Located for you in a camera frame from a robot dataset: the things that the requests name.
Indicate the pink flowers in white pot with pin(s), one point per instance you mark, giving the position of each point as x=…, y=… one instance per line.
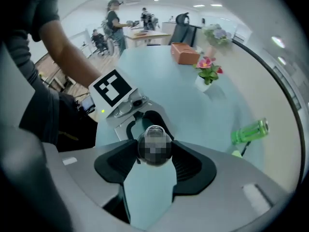
x=207, y=72

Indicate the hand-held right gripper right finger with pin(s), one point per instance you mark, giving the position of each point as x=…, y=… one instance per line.
x=217, y=197

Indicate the person's clothed body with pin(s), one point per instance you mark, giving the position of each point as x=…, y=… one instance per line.
x=36, y=100

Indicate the black waist device with screen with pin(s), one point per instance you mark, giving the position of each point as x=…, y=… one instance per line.
x=88, y=104

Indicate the wooden desk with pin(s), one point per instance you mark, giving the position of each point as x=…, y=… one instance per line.
x=149, y=34

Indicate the person's left forearm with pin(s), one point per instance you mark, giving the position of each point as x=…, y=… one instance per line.
x=72, y=57

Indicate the small steel cup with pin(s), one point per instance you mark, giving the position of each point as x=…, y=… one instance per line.
x=154, y=130

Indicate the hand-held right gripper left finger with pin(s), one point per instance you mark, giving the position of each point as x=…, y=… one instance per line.
x=96, y=173

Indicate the orange box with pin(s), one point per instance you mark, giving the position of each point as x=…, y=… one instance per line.
x=184, y=53

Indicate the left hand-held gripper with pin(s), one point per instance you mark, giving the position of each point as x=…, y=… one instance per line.
x=113, y=88

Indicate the pink vase of pale flowers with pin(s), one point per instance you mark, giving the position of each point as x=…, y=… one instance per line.
x=217, y=36

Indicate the green plastic bottle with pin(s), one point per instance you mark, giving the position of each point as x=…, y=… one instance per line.
x=249, y=130

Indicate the black office chair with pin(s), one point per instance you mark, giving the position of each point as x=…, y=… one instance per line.
x=179, y=29

